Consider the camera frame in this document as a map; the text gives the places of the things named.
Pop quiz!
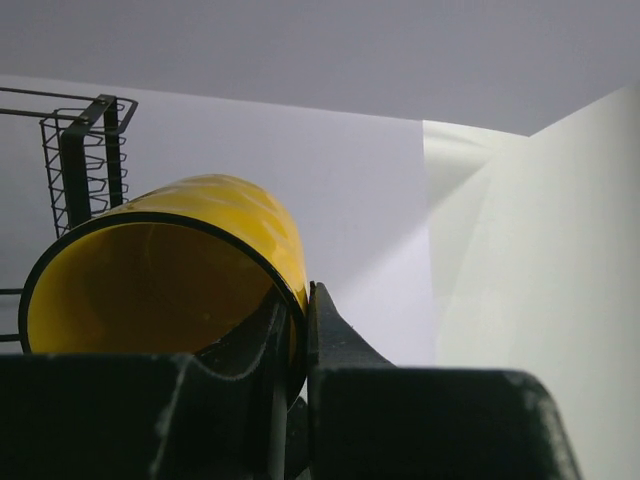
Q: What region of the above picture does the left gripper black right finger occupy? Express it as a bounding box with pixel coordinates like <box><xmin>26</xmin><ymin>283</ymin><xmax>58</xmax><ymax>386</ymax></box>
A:
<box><xmin>308</xmin><ymin>283</ymin><xmax>581</xmax><ymax>479</ymax></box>

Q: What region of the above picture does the black wire dish rack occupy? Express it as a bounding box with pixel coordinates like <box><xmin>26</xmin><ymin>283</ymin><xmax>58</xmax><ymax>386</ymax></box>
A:
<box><xmin>1</xmin><ymin>87</ymin><xmax>138</xmax><ymax>354</ymax></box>

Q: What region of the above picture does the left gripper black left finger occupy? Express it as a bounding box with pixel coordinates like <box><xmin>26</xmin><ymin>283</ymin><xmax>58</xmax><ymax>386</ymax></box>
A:
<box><xmin>1</xmin><ymin>304</ymin><xmax>285</xmax><ymax>479</ymax></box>

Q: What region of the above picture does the yellow cup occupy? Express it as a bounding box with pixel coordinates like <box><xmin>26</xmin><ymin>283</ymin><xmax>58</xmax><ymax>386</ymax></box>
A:
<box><xmin>18</xmin><ymin>174</ymin><xmax>309</xmax><ymax>398</ymax></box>

